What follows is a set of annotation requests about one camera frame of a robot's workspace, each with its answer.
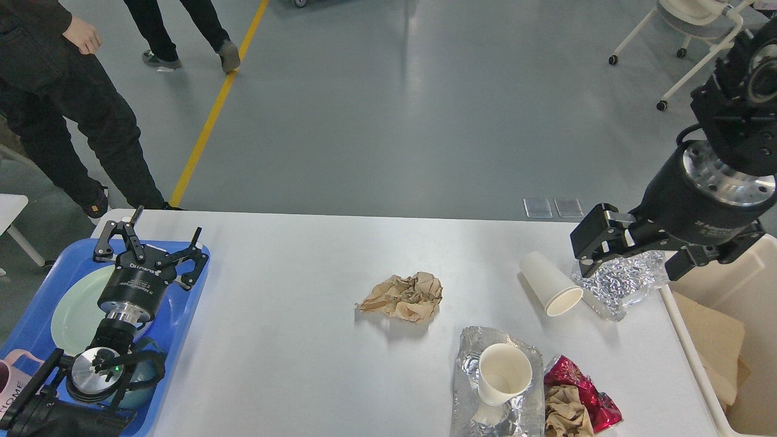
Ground person in grey sneakers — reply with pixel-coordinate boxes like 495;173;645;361
123;0;242;75

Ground white rolling chair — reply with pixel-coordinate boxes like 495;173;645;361
608;1;768;111

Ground beige plastic bin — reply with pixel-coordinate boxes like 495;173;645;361
660;235;776;436

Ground teal home mug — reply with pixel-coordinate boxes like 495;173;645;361
119;336;167;410

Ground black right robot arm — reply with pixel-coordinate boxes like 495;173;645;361
571;19;776;280

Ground pink home mug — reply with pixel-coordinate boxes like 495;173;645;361
1;348;44;418

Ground large brown paper bag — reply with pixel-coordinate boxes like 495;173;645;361
699;354;752;414

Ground mint green plate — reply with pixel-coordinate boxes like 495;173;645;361
50;265;114;356

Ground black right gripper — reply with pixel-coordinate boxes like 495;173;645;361
571;141;775;280

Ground crumpled brown paper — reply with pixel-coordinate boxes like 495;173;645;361
357;272;443;323

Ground person in dark clothes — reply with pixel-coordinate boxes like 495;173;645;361
1;1;172;222

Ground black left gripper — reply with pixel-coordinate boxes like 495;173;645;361
92;206;210;320

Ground silver foil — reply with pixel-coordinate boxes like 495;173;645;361
571;251;670;322

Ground red foil wrapper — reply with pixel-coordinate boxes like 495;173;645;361
543;355;623;435

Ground silver foil bag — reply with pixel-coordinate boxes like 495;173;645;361
450;326;546;436

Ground blue plastic tray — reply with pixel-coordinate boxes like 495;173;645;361
2;239;208;436

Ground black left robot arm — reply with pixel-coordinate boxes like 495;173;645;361
2;209;210;436

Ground crumpled brown paper ball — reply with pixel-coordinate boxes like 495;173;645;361
545;385;594;436

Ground white paper cup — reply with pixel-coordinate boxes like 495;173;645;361
520;251;583;316
477;343;533;407

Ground white side table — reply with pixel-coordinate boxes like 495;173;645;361
1;194;46;267

